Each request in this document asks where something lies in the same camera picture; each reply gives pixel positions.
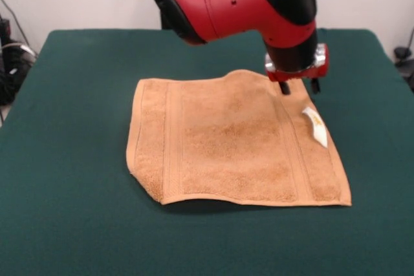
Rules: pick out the dark green table cloth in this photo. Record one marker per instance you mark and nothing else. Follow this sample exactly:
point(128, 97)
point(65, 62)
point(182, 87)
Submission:
point(64, 127)

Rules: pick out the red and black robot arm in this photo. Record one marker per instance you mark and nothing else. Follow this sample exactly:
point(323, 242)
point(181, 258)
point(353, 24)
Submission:
point(233, 1)

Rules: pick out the small black adapter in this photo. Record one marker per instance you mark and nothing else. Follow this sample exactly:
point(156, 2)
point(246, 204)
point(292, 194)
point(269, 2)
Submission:
point(401, 52)

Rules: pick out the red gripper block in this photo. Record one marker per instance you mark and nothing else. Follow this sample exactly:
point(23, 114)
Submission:
point(323, 62)

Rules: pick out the red and black power strip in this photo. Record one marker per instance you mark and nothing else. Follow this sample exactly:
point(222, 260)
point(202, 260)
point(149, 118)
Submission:
point(4, 28)

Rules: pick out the black floor object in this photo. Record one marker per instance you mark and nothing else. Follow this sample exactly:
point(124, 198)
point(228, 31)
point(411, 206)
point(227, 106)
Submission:
point(408, 74)

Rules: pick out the orange terry towel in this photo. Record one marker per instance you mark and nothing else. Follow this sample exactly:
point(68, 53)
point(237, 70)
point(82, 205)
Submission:
point(226, 146)

